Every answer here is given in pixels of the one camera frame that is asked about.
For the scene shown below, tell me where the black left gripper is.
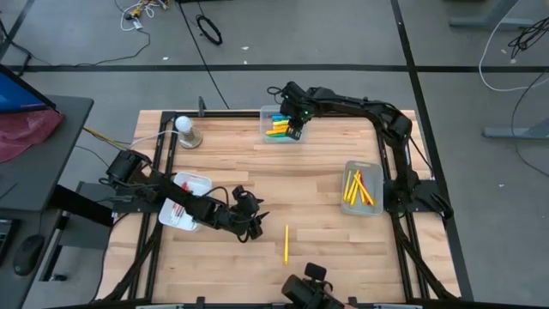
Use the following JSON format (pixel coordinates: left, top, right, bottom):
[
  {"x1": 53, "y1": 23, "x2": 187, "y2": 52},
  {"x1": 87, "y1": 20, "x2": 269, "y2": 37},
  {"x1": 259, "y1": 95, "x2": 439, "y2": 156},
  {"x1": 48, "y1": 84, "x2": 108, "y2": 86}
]
[{"x1": 222, "y1": 185, "x2": 270, "y2": 240}]

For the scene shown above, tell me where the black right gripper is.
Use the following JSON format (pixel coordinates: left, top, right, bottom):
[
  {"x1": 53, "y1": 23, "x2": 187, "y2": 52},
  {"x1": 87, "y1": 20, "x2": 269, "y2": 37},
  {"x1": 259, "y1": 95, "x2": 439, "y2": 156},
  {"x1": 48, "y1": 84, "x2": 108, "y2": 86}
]
[{"x1": 279, "y1": 81, "x2": 317, "y2": 142}]

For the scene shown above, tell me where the slim pink highlighter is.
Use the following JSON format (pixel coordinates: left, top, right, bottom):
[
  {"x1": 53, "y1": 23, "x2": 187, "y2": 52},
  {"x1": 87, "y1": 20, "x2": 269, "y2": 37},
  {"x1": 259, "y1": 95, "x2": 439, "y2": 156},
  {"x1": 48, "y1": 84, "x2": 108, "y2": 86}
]
[{"x1": 358, "y1": 171, "x2": 371, "y2": 205}]

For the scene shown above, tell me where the clear plastic bin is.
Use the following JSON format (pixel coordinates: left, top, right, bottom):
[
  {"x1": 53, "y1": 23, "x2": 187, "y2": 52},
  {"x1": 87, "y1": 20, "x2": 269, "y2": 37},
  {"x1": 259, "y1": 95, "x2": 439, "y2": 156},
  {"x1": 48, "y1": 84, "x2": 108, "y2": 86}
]
[{"x1": 259, "y1": 105, "x2": 309, "y2": 145}]

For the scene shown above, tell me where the white plastic bin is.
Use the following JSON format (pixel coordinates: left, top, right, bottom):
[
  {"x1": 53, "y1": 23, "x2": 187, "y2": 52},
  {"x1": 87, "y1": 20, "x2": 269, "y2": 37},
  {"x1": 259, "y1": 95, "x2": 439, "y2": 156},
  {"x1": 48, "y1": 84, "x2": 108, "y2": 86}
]
[{"x1": 157, "y1": 171, "x2": 214, "y2": 233}]

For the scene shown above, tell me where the black floor beam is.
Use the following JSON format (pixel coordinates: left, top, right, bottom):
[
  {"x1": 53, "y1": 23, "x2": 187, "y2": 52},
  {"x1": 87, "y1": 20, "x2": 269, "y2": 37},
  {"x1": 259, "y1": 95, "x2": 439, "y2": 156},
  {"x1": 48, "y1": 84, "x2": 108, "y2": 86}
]
[
  {"x1": 0, "y1": 64, "x2": 549, "y2": 73},
  {"x1": 0, "y1": 0, "x2": 38, "y2": 59},
  {"x1": 389, "y1": 0, "x2": 475, "y2": 301}
]

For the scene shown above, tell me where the grey translucent plastic bin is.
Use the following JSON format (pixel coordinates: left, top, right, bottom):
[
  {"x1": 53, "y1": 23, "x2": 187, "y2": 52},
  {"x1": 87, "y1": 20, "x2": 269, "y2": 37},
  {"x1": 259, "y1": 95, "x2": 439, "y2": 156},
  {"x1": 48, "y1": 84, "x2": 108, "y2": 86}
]
[{"x1": 341, "y1": 160, "x2": 385, "y2": 217}]

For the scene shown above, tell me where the brass lamp with white bulb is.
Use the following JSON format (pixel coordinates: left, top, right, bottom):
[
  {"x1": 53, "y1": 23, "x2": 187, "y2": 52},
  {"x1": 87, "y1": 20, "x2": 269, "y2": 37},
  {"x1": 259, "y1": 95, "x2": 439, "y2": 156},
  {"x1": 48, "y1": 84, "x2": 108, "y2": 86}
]
[{"x1": 174, "y1": 115, "x2": 204, "y2": 150}]

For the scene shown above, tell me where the grey table leg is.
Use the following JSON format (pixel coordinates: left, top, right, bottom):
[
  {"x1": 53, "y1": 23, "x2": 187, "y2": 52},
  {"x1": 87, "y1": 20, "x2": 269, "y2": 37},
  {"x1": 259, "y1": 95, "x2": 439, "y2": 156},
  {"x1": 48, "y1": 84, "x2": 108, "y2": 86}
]
[{"x1": 448, "y1": 0, "x2": 537, "y2": 31}]

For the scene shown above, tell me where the grey table foot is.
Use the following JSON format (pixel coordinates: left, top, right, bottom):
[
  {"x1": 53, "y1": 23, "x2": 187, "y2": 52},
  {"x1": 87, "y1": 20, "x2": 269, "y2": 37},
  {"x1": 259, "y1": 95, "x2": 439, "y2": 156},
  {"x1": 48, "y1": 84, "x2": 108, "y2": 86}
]
[{"x1": 483, "y1": 118, "x2": 549, "y2": 141}]

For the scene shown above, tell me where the dark grey desk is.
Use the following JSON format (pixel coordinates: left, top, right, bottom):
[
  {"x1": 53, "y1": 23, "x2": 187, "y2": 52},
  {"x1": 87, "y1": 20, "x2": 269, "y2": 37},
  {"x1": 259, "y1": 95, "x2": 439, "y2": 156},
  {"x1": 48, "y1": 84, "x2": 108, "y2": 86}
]
[{"x1": 0, "y1": 94, "x2": 94, "y2": 309}]

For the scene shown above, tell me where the black computer mouse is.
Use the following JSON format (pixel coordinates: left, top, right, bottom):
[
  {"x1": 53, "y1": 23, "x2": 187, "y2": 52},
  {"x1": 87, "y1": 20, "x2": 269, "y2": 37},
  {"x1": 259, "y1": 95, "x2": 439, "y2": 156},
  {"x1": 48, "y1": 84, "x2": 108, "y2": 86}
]
[{"x1": 12, "y1": 234, "x2": 46, "y2": 278}]

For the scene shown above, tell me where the maroon cloth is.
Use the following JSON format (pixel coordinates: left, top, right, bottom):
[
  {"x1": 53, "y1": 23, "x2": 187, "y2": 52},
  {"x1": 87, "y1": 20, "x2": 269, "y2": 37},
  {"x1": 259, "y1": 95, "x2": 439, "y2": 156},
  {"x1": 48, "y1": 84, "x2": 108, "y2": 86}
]
[{"x1": 0, "y1": 109, "x2": 65, "y2": 163}]

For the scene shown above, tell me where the computer monitor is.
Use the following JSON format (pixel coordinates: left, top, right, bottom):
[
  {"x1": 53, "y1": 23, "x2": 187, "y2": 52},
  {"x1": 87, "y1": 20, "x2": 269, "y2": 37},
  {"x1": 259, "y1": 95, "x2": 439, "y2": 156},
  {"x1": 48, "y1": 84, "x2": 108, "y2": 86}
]
[{"x1": 0, "y1": 63, "x2": 57, "y2": 115}]

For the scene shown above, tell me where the black aluminium frame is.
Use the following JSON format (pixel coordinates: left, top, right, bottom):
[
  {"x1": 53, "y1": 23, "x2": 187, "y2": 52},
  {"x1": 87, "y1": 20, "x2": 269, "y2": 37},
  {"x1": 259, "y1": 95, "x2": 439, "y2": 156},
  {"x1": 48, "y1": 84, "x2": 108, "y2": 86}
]
[{"x1": 96, "y1": 109, "x2": 462, "y2": 309}]

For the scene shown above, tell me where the coiled black cable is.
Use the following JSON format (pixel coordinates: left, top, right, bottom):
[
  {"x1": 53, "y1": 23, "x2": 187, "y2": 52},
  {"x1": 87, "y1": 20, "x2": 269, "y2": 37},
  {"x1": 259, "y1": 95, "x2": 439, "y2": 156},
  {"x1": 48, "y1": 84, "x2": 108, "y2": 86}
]
[{"x1": 196, "y1": 14, "x2": 224, "y2": 46}]

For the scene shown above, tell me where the white lamp cable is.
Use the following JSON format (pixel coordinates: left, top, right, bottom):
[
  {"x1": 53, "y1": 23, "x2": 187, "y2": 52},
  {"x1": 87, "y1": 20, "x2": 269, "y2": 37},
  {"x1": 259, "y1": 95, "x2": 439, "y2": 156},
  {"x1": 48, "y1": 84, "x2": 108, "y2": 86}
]
[{"x1": 130, "y1": 130, "x2": 181, "y2": 148}]

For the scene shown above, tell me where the yellow cable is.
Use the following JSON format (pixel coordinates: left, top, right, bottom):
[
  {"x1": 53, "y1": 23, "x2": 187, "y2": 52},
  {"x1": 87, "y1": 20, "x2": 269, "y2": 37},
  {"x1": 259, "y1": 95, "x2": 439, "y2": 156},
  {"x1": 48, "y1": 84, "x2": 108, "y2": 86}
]
[{"x1": 83, "y1": 126, "x2": 130, "y2": 151}]

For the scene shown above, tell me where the white cable bundle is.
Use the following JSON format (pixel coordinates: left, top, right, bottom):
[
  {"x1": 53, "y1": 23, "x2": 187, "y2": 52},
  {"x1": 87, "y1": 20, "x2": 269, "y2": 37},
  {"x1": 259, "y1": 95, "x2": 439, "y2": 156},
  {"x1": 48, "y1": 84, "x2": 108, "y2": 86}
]
[{"x1": 118, "y1": 0, "x2": 169, "y2": 32}]

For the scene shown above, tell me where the white floor cable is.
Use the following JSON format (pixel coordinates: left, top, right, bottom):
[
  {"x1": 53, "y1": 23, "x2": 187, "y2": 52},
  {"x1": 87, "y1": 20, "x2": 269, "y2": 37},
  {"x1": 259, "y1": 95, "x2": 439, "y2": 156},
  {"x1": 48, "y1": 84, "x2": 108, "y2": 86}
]
[{"x1": 478, "y1": 0, "x2": 549, "y2": 93}]

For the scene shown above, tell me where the tangled black cable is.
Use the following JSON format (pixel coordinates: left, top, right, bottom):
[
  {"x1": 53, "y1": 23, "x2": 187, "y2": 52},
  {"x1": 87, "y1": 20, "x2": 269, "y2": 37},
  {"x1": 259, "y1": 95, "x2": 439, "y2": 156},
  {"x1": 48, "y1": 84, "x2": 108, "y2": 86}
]
[{"x1": 508, "y1": 16, "x2": 549, "y2": 60}]

